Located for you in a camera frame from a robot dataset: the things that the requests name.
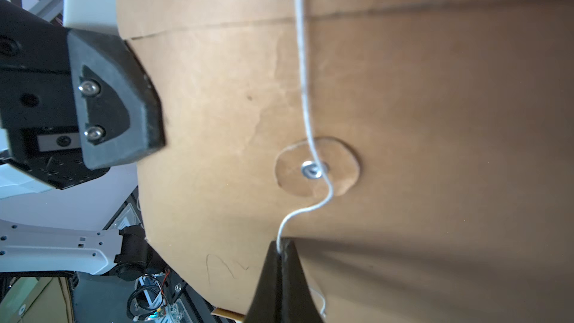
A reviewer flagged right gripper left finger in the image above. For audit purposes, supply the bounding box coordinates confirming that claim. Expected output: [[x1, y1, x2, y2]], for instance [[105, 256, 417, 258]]
[[245, 241, 283, 323]]

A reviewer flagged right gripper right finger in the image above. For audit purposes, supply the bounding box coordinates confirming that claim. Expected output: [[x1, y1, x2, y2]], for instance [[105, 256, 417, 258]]
[[282, 240, 323, 323]]

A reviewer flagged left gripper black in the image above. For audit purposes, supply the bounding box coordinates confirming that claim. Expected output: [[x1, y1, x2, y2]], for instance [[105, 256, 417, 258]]
[[1, 0, 166, 190]]

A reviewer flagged white string of bag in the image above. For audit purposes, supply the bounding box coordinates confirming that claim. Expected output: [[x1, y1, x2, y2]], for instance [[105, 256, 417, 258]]
[[276, 0, 336, 319]]

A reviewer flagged brown file bag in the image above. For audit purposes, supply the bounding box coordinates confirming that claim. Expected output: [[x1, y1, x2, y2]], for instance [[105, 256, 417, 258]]
[[117, 0, 573, 322], [1, 278, 75, 323]]

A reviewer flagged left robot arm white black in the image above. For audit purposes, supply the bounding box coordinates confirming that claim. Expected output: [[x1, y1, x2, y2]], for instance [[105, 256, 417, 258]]
[[1, 1, 166, 281]]

